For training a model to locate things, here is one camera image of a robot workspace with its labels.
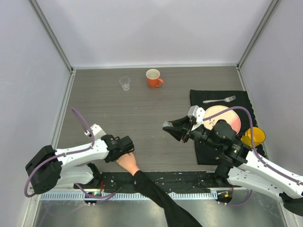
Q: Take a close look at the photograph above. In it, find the black sleeved forearm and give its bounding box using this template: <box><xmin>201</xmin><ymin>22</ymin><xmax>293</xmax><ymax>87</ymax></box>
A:
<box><xmin>133</xmin><ymin>170</ymin><xmax>201</xmax><ymax>227</ymax></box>

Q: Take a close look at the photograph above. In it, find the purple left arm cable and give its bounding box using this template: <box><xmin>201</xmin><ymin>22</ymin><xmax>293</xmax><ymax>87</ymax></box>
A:
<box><xmin>24</xmin><ymin>106</ymin><xmax>96</xmax><ymax>197</ymax></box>

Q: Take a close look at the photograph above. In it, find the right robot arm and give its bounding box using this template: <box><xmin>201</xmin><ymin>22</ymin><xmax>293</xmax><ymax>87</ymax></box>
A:
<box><xmin>162</xmin><ymin>117</ymin><xmax>303</xmax><ymax>216</ymax></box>

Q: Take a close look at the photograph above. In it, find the yellow plastic cup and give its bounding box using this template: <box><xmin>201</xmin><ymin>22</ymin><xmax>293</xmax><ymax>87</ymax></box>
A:
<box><xmin>241</xmin><ymin>127</ymin><xmax>266</xmax><ymax>148</ymax></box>

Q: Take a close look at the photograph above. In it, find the orange ceramic mug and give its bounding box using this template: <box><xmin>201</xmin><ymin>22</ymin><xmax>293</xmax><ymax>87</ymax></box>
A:
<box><xmin>146</xmin><ymin>69</ymin><xmax>164</xmax><ymax>88</ymax></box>

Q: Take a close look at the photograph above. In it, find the slotted cable duct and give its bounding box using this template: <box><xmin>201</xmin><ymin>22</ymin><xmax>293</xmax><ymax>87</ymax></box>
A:
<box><xmin>40</xmin><ymin>191</ymin><xmax>217</xmax><ymax>201</ymax></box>

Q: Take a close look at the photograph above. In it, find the pink plate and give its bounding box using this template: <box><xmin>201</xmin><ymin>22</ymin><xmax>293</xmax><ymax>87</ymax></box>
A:
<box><xmin>204</xmin><ymin>105</ymin><xmax>241</xmax><ymax>134</ymax></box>

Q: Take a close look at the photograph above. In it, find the clear plastic cup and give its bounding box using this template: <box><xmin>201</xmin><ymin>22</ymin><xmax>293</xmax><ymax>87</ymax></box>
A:
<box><xmin>119</xmin><ymin>76</ymin><xmax>130</xmax><ymax>91</ymax></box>

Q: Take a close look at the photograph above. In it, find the silver metal fork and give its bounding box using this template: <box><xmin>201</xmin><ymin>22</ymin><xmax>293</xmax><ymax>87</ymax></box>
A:
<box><xmin>203</xmin><ymin>96</ymin><xmax>236</xmax><ymax>104</ymax></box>

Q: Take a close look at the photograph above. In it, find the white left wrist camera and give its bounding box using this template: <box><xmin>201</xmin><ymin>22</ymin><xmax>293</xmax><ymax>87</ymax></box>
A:
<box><xmin>84</xmin><ymin>124</ymin><xmax>106</xmax><ymax>140</ymax></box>

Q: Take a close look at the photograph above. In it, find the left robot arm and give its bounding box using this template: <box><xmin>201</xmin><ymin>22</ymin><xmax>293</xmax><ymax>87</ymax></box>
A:
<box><xmin>25</xmin><ymin>134</ymin><xmax>134</xmax><ymax>197</ymax></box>

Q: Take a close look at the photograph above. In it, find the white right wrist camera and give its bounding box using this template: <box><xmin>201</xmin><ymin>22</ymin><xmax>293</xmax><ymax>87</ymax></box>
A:
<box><xmin>187</xmin><ymin>105</ymin><xmax>205</xmax><ymax>131</ymax></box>

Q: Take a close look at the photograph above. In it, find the black cloth mat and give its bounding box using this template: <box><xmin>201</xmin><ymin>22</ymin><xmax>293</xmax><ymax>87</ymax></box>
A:
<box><xmin>190</xmin><ymin>90</ymin><xmax>258</xmax><ymax>166</ymax></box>

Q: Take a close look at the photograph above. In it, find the person's bare hand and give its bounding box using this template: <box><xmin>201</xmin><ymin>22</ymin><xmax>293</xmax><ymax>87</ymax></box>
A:
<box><xmin>116</xmin><ymin>153</ymin><xmax>140</xmax><ymax>176</ymax></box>

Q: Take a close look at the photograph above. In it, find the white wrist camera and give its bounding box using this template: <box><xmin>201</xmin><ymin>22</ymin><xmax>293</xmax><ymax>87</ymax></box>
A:
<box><xmin>84</xmin><ymin>124</ymin><xmax>106</xmax><ymax>140</ymax></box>
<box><xmin>187</xmin><ymin>105</ymin><xmax>205</xmax><ymax>131</ymax></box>

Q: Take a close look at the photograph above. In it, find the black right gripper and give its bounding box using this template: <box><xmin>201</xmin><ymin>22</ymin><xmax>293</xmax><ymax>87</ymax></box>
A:
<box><xmin>163</xmin><ymin>114</ymin><xmax>221</xmax><ymax>150</ymax></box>

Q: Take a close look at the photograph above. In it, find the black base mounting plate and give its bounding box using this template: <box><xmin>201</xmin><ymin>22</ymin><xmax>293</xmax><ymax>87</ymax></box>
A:
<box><xmin>73</xmin><ymin>170</ymin><xmax>244</xmax><ymax>190</ymax></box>

